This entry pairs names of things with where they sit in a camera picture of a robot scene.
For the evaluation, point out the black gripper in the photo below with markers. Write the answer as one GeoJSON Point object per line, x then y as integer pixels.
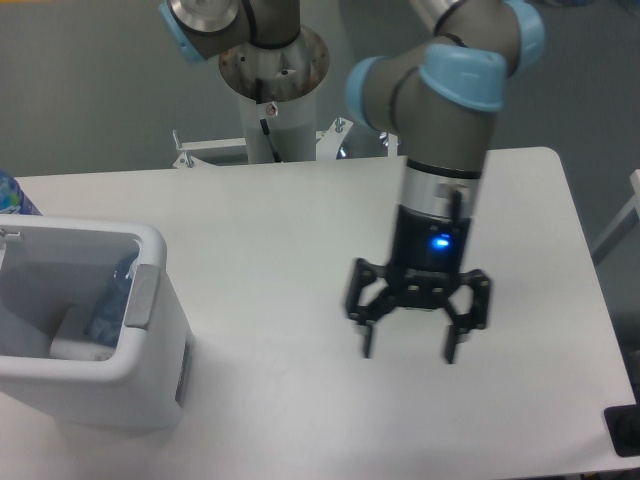
{"type": "Point", "coordinates": [426, 254]}

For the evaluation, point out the clear crushed plastic bottle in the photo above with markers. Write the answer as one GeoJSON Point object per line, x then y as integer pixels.
{"type": "Point", "coordinates": [108, 312]}

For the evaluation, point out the white plastic wrapper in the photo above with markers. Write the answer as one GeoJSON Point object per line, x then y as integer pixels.
{"type": "Point", "coordinates": [70, 342]}

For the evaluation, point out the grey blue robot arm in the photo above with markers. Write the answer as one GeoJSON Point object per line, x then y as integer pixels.
{"type": "Point", "coordinates": [441, 100]}

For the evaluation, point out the white plastic trash can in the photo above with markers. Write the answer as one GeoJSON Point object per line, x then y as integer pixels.
{"type": "Point", "coordinates": [49, 264]}

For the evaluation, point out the black table clamp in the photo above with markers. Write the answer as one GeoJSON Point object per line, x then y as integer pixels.
{"type": "Point", "coordinates": [623, 426]}

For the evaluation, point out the blue patterned bottle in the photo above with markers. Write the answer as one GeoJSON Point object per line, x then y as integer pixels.
{"type": "Point", "coordinates": [13, 198]}

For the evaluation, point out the white upright clamp post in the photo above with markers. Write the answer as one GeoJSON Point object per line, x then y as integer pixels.
{"type": "Point", "coordinates": [390, 142]}

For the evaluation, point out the white right base bracket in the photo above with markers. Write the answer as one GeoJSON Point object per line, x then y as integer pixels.
{"type": "Point", "coordinates": [330, 143]}

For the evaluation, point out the white base bracket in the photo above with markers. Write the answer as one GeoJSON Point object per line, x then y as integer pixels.
{"type": "Point", "coordinates": [223, 152]}
{"type": "Point", "coordinates": [330, 143]}

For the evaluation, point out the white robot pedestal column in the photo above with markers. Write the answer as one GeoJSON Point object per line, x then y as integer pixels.
{"type": "Point", "coordinates": [276, 91]}

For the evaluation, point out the white frame at right edge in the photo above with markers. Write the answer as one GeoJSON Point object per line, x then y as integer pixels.
{"type": "Point", "coordinates": [620, 226]}

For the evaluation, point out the white left base bracket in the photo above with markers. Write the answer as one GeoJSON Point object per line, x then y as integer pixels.
{"type": "Point", "coordinates": [223, 152]}

